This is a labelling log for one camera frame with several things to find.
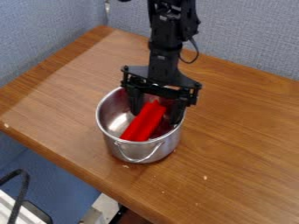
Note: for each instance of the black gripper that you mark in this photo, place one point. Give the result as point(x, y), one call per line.
point(162, 79)

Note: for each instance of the red plastic block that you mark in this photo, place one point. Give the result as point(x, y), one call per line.
point(145, 123)

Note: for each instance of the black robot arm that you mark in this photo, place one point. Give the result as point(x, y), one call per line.
point(174, 23)

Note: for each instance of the stainless steel pot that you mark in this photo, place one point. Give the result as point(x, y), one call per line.
point(114, 117)

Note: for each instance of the white box under table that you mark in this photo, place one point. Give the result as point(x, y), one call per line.
point(30, 214)

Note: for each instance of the white table bracket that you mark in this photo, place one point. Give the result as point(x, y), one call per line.
point(102, 211)

